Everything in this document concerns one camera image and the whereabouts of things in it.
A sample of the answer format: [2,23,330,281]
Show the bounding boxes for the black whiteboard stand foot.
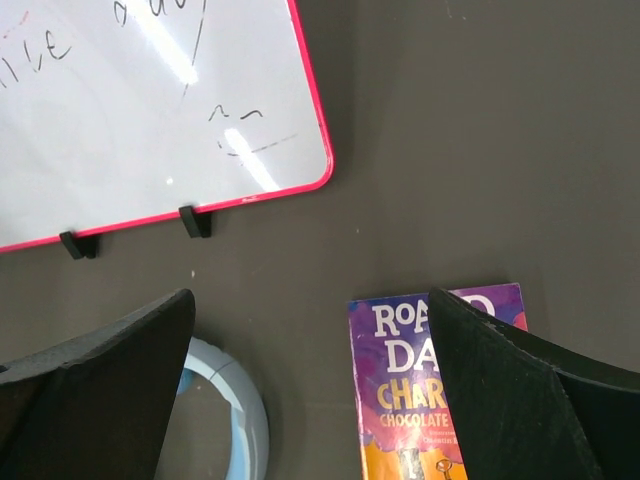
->
[178,205,213,238]
[59,231,100,260]

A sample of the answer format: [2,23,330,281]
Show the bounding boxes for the purple Roald Dahl book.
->
[347,282,529,480]

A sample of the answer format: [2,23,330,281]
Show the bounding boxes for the pink framed whiteboard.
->
[1,1,334,252]

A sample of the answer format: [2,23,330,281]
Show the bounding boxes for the black whiteboard stand foot left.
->
[59,231,100,260]

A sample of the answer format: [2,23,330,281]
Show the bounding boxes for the black whiteboard stand foot right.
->
[178,205,213,238]

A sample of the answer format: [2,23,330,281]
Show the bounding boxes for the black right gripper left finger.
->
[1,289,195,479]

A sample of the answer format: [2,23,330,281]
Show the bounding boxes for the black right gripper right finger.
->
[428,288,639,479]

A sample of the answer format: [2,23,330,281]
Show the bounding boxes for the light blue headphones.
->
[156,338,270,479]

